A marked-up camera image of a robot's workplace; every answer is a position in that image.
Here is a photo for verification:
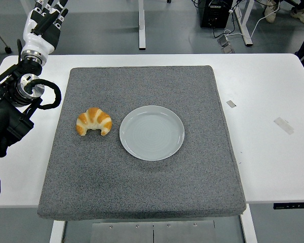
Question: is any black computer tower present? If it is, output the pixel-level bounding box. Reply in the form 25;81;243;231
200;0;234;28

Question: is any white desk leg straight foot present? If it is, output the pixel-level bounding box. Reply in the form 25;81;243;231
138;0;146;50

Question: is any white desk leg slanted foot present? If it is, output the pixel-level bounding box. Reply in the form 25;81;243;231
233;0;255;47

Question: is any metal stand leg with caster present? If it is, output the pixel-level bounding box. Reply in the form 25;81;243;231
0;20;13;54

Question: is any person's beige shoe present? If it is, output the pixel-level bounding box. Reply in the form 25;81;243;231
264;0;279;23
290;7;304;25

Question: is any grey felt mat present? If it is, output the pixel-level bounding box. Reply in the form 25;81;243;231
37;65;247;220

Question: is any pale grey round plate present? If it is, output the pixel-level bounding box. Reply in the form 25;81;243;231
119;105;185;161

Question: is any black table control panel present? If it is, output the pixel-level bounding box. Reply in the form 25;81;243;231
273;202;304;210

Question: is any large clear tape piece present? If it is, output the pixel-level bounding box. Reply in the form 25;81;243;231
273;117;294;135

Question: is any grey metal plate with screws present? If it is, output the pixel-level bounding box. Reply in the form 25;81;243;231
91;220;216;243

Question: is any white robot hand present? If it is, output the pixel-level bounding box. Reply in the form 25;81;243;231
22;0;69;55

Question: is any white table leg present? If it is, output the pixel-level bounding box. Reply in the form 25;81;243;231
50;219;66;243
239;214;258;243

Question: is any white floor cable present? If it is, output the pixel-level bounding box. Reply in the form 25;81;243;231
224;5;282;38

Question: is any golden croissant bread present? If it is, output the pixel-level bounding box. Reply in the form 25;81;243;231
75;107;113;137

